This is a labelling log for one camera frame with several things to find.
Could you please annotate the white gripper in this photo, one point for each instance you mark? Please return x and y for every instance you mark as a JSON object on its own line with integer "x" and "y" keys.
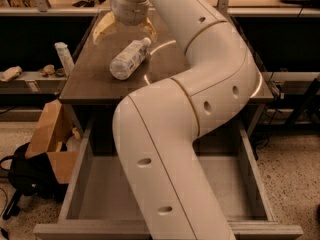
{"x": 128, "y": 10}

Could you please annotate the clear blue plastic bottle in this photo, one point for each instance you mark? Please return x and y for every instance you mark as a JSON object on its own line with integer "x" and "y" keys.
{"x": 130, "y": 58}

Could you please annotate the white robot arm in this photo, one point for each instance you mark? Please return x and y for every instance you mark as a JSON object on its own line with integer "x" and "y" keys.
{"x": 154, "y": 127}

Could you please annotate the white tube bottle on shelf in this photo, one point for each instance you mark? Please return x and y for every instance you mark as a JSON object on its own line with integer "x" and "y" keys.
{"x": 65, "y": 57}

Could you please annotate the grey cabinet with top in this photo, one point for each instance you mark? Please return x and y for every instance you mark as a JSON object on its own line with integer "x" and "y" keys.
{"x": 96, "y": 74}

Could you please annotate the grey open top drawer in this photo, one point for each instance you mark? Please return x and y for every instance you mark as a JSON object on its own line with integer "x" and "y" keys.
{"x": 99, "y": 204}

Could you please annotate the small round object on shelf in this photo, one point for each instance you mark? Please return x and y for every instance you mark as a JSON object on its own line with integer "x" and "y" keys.
{"x": 49, "y": 69}

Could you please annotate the grey low side shelf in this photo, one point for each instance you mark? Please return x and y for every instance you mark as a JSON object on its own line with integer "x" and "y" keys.
{"x": 32, "y": 83}

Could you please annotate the brown cardboard box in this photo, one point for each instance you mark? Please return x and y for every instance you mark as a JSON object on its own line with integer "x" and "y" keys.
{"x": 53, "y": 130}

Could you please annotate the beige sponge on shelf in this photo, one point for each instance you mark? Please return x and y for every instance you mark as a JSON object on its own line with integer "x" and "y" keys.
{"x": 11, "y": 73}

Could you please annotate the black backpack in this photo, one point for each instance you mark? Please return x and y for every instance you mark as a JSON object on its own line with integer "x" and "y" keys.
{"x": 30, "y": 176}

